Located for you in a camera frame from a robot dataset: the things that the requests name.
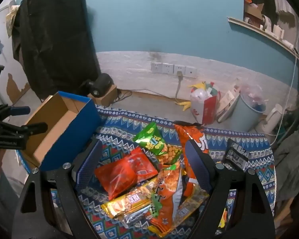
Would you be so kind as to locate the dark cloth covered cabinet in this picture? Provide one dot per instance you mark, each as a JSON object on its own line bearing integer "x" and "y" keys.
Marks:
{"x": 54, "y": 42}

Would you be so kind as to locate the black snack packet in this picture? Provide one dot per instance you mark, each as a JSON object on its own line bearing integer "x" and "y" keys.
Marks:
{"x": 236, "y": 154}

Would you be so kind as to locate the white printed carton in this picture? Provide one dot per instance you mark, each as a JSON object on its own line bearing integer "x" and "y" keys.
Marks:
{"x": 228, "y": 102}

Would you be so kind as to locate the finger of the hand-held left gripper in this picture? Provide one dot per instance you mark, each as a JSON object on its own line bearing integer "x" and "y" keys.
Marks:
{"x": 20, "y": 110}
{"x": 35, "y": 127}

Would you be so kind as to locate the black lamp head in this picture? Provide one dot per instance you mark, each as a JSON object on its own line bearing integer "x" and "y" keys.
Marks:
{"x": 102, "y": 82}

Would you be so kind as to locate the blue patterned blanket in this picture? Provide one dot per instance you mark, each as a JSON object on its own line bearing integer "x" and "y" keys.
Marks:
{"x": 241, "y": 179}

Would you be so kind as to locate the orange snack packet green trim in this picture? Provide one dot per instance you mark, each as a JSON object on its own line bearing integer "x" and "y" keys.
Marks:
{"x": 167, "y": 194}

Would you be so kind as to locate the beige crumpled paper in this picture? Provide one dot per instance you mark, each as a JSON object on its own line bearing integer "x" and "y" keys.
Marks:
{"x": 12, "y": 17}

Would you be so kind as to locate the large orange snack bag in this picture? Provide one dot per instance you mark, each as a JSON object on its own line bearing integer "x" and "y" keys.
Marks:
{"x": 191, "y": 134}

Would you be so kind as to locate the red transparent snack packet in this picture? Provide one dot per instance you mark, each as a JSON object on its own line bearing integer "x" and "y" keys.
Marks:
{"x": 122, "y": 173}

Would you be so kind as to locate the white wall socket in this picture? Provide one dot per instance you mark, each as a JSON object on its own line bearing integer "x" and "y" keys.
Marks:
{"x": 191, "y": 71}
{"x": 156, "y": 67}
{"x": 179, "y": 69}
{"x": 168, "y": 68}

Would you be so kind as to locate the silver snack packet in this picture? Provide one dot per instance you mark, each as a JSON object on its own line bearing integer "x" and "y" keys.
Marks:
{"x": 135, "y": 215}

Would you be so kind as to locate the white electric kettle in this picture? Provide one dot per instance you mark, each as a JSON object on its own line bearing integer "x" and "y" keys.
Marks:
{"x": 271, "y": 118}

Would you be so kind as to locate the red white shopping bag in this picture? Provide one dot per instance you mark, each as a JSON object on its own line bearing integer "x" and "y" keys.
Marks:
{"x": 206, "y": 109}

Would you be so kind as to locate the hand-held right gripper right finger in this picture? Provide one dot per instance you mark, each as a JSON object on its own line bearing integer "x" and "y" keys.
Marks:
{"x": 199, "y": 169}

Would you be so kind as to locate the grey-blue trash bin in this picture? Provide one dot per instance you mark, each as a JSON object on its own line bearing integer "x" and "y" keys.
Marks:
{"x": 246, "y": 114}

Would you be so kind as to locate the small brown cardboard box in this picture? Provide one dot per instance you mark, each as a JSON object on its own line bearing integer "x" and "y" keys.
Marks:
{"x": 109, "y": 95}

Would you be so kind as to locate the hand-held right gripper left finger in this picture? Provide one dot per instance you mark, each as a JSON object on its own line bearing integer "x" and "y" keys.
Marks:
{"x": 89, "y": 164}

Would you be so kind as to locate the wall shelf ledge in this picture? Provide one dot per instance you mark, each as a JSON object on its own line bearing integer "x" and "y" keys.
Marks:
{"x": 264, "y": 33}

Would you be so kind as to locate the gold snack packet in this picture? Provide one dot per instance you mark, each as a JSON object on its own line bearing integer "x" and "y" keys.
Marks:
{"x": 129, "y": 200}
{"x": 189, "y": 205}

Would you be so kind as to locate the blue cardboard box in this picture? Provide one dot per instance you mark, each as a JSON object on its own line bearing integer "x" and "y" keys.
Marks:
{"x": 72, "y": 127}

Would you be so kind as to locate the grey crumpled cloth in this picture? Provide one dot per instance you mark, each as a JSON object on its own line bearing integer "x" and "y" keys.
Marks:
{"x": 291, "y": 161}

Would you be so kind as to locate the yellow banana peel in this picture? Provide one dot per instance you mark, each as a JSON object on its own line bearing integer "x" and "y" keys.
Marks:
{"x": 198, "y": 86}
{"x": 183, "y": 104}

